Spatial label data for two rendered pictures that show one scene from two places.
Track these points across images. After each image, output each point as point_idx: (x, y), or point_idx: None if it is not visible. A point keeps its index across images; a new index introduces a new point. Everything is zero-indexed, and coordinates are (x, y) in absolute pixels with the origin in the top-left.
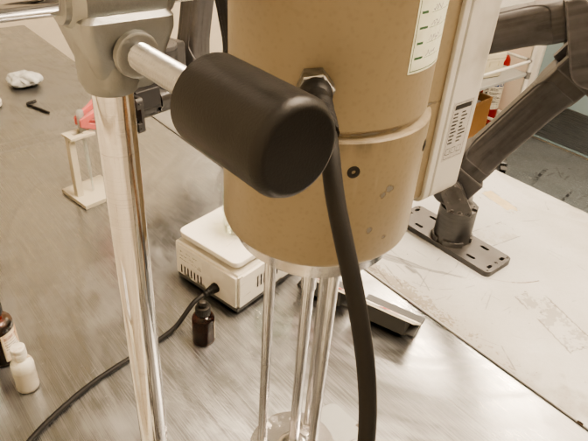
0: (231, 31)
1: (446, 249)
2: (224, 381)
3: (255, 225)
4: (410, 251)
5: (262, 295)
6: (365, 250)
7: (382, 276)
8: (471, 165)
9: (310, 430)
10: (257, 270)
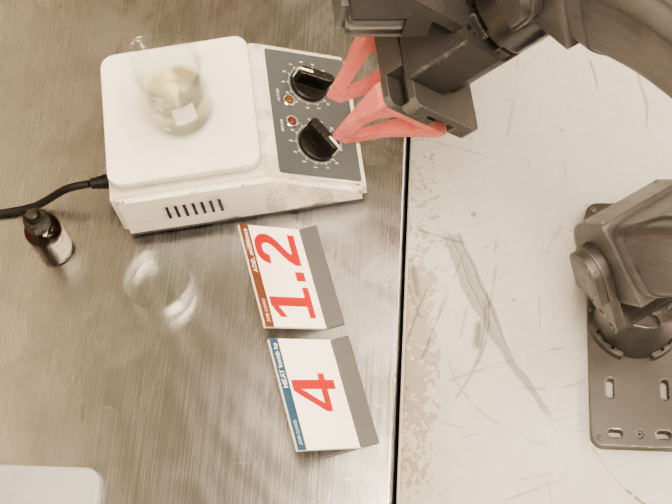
0: None
1: (588, 342)
2: (19, 335)
3: None
4: (526, 298)
5: (198, 226)
6: None
7: (413, 317)
8: (628, 257)
9: None
10: (162, 201)
